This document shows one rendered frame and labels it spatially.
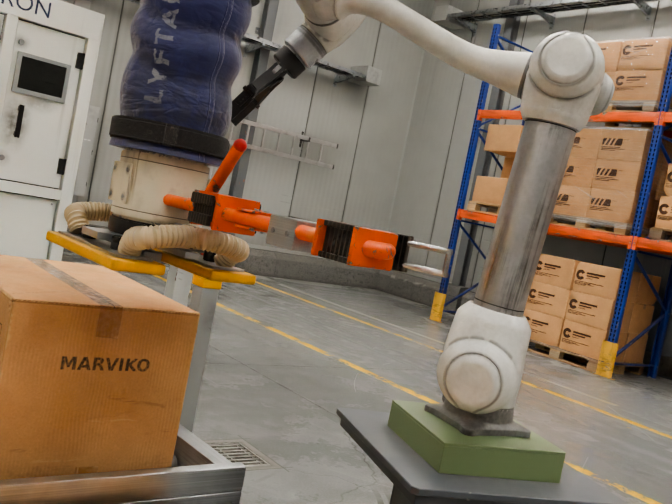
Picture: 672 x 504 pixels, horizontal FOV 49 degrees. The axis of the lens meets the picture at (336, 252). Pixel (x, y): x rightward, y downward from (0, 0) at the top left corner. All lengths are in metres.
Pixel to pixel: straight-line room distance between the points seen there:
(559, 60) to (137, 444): 1.16
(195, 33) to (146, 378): 0.73
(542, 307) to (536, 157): 8.15
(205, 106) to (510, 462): 0.95
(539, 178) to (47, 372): 1.03
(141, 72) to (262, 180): 10.54
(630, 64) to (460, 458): 8.18
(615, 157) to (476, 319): 7.87
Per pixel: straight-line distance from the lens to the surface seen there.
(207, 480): 1.77
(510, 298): 1.48
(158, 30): 1.43
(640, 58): 9.47
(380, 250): 0.94
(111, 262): 1.29
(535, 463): 1.69
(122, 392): 1.67
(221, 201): 1.22
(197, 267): 1.42
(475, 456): 1.61
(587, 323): 9.23
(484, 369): 1.42
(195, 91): 1.41
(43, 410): 1.62
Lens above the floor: 1.23
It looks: 3 degrees down
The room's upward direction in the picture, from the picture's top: 11 degrees clockwise
